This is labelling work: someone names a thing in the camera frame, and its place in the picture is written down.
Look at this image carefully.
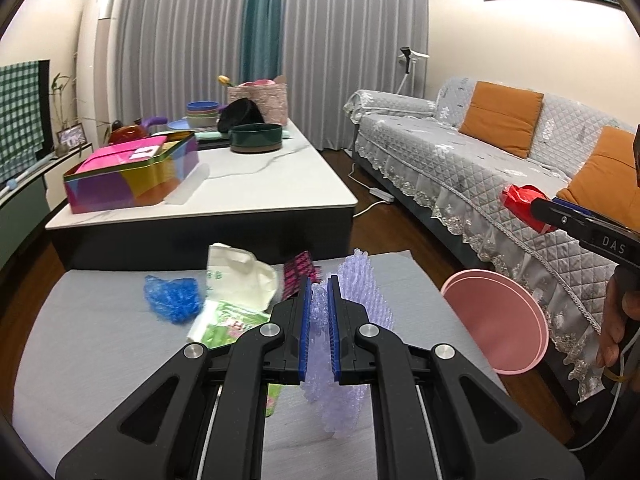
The pink trash bin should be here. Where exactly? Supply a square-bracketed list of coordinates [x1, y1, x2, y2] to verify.
[440, 269, 548, 376]

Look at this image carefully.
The black television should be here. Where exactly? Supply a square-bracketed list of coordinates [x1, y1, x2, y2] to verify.
[37, 59, 52, 156]

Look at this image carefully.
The colourful tin box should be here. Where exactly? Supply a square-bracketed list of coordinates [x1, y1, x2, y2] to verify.
[63, 131, 199, 215]

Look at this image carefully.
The black hat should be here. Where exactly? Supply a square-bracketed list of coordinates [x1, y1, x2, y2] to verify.
[216, 98, 266, 133]

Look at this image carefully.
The grey sheer curtain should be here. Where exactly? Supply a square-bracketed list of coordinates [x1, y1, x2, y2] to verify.
[115, 0, 431, 151]

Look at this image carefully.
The photo frame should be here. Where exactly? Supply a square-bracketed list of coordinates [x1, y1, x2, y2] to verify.
[55, 123, 86, 153]

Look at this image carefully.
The orange cushion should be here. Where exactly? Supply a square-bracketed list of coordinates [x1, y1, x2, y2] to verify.
[556, 126, 640, 233]
[459, 81, 544, 159]

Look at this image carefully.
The pink black patterned wrapper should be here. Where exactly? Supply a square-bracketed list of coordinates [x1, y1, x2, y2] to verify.
[282, 252, 322, 301]

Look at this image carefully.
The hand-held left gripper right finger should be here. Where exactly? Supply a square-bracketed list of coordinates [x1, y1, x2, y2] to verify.
[327, 275, 586, 480]

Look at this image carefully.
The red teapot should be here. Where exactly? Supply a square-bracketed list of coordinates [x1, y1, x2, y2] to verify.
[108, 120, 151, 145]

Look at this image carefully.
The green television cabinet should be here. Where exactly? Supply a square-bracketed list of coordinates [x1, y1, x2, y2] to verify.
[0, 142, 93, 271]

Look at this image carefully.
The dark green round bowl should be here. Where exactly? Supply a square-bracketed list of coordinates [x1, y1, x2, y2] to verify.
[229, 123, 283, 154]

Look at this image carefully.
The stack of coloured bowls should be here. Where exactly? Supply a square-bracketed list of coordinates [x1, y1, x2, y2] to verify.
[186, 100, 221, 129]

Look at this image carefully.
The white standing air conditioner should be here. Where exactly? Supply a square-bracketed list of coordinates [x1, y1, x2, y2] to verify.
[77, 0, 125, 146]

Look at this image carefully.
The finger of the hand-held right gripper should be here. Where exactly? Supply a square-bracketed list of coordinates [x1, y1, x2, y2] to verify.
[552, 198, 609, 222]
[530, 199, 598, 247]

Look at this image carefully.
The pink lace basket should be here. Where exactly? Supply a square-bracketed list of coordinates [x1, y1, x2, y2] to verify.
[227, 77, 289, 127]

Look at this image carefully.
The person's right hand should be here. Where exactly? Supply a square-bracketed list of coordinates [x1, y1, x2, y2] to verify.
[595, 270, 640, 391]

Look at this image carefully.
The grey foam mat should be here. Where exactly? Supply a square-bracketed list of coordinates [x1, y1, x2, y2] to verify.
[12, 252, 507, 480]

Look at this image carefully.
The marble top coffee table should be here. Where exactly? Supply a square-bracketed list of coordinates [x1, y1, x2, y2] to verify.
[45, 117, 358, 271]

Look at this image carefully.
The red foil wrapper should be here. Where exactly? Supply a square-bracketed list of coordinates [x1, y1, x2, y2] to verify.
[500, 184, 558, 233]

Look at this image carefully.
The mint green tray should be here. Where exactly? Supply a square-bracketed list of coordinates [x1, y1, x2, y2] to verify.
[192, 129, 292, 143]

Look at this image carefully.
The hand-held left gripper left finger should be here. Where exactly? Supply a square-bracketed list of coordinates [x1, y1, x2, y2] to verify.
[55, 275, 313, 480]

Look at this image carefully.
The white floor lamp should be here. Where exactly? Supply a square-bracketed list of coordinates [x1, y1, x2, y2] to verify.
[397, 46, 431, 93]

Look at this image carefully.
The grey quilted sofa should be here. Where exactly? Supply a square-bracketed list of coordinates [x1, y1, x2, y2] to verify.
[343, 77, 640, 406]

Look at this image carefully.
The blue crinkled plastic bag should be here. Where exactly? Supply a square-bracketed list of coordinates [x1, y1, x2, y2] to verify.
[144, 276, 203, 324]

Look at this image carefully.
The white plastic bag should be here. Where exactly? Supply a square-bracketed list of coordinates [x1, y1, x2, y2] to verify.
[206, 243, 278, 311]

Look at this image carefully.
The white power cable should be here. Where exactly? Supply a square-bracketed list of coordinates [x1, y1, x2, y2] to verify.
[347, 160, 396, 217]

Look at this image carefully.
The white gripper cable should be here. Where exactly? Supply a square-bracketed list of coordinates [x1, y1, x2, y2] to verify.
[570, 330, 640, 452]

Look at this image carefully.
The bamboo plant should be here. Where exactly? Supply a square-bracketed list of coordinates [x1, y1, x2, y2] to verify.
[49, 72, 81, 136]

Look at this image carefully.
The green checked cloth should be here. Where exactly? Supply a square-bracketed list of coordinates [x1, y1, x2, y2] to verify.
[0, 61, 46, 173]

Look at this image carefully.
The teal curtain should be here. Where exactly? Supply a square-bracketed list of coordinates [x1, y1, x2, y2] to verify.
[241, 0, 286, 83]

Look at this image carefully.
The white rod blue tip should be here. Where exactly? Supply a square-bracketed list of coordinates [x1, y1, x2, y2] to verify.
[0, 152, 56, 197]

